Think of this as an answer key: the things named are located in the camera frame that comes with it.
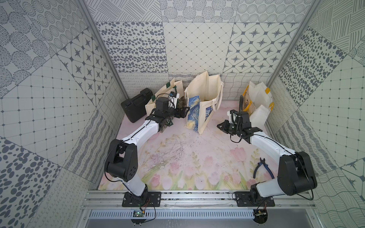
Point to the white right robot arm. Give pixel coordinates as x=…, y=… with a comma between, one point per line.
x=295, y=172

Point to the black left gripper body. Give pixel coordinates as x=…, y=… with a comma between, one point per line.
x=177, y=111

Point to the yellow handled white bag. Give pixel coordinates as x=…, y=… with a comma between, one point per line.
x=257, y=101

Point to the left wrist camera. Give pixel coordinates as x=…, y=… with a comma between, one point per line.
x=173, y=99

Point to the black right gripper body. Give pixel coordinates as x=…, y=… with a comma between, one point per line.
x=234, y=128

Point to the right circuit board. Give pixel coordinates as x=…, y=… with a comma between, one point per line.
x=260, y=216

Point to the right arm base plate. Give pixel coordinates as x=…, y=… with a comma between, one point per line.
x=248, y=199

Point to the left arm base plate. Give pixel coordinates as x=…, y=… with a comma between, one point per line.
x=150, y=199

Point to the left circuit board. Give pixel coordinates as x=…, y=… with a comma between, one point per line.
x=138, y=214

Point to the circuit board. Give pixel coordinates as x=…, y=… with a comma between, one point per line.
x=138, y=214
x=260, y=216

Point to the aluminium mounting rail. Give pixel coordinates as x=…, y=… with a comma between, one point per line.
x=190, y=200

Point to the black plastic tool case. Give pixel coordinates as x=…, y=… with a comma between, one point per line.
x=134, y=108

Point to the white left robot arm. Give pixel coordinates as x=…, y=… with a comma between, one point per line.
x=122, y=158

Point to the green handled exhibition tote bag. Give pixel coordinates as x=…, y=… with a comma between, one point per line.
x=172, y=86

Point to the starry night canvas tote bag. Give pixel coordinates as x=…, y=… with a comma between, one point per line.
x=204, y=96

